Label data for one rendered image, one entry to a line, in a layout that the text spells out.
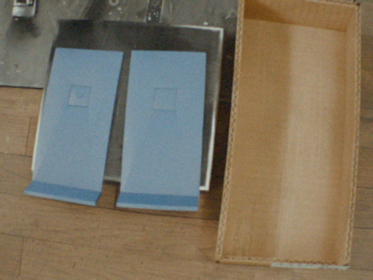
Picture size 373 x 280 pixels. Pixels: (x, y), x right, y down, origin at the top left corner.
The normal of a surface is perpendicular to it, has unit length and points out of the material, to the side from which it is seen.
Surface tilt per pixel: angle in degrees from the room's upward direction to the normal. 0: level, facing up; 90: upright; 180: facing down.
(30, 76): 0
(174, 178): 0
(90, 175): 0
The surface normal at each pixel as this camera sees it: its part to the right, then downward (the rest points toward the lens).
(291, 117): -0.04, -0.25
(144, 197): 0.03, -0.96
